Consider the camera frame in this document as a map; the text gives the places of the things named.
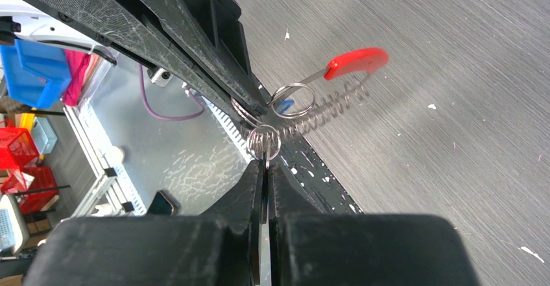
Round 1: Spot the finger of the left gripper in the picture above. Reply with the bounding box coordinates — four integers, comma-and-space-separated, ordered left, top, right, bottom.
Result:
0, 0, 269, 119
163, 0, 257, 91

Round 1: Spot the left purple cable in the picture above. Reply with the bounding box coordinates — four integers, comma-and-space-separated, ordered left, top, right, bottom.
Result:
137, 62, 207, 123

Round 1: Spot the metal spring coil keyring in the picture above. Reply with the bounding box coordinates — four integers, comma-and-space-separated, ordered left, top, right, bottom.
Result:
231, 74, 372, 160

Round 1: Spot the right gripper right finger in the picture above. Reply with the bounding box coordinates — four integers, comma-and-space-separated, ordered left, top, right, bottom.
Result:
268, 165, 479, 285

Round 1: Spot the red plastic crate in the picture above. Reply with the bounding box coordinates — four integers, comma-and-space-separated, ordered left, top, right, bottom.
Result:
1, 127, 58, 214

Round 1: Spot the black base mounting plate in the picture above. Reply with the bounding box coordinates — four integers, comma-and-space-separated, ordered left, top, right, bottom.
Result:
274, 136, 363, 215

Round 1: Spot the blue plastic bin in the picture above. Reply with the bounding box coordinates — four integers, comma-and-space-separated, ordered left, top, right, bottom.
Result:
1, 40, 71, 110

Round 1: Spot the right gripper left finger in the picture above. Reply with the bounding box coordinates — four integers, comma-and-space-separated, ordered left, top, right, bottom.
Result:
23, 161, 264, 285

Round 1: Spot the red handled key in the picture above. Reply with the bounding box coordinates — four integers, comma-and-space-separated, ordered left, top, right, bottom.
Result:
268, 47, 389, 106

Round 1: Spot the blue key tag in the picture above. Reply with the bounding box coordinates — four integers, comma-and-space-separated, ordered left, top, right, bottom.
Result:
276, 99, 295, 114

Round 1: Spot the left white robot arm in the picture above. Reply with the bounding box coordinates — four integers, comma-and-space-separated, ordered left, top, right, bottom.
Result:
1, 0, 267, 117

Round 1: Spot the pink cloth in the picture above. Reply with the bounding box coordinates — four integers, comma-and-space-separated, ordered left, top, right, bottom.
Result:
62, 49, 91, 106

